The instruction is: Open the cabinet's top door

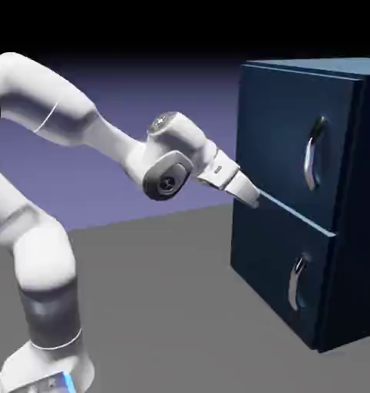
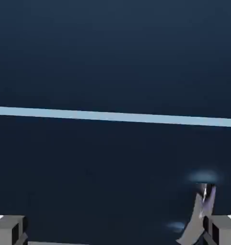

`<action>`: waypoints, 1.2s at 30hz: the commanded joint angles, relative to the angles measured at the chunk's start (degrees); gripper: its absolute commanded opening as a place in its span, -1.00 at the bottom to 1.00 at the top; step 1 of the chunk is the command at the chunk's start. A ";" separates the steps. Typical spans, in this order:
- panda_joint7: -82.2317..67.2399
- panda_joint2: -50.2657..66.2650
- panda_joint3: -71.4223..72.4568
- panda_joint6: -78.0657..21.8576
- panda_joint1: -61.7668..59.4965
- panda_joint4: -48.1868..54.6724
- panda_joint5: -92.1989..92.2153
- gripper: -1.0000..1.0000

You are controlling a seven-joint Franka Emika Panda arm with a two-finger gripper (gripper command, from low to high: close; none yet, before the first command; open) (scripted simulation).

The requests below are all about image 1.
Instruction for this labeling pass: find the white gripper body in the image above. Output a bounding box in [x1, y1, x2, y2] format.
[225, 170, 261, 207]

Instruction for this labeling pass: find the large blue cabinet door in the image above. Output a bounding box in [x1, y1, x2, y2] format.
[233, 63, 365, 238]

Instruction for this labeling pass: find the small blue cabinet door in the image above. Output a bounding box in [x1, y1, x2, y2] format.
[230, 196, 336, 351]

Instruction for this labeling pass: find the dark blue cabinet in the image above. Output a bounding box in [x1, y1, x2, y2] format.
[230, 57, 370, 354]

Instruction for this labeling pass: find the long curved silver handle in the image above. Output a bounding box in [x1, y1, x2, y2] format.
[303, 115, 328, 191]

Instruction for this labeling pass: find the short curved silver handle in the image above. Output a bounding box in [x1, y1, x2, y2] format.
[288, 253, 311, 312]

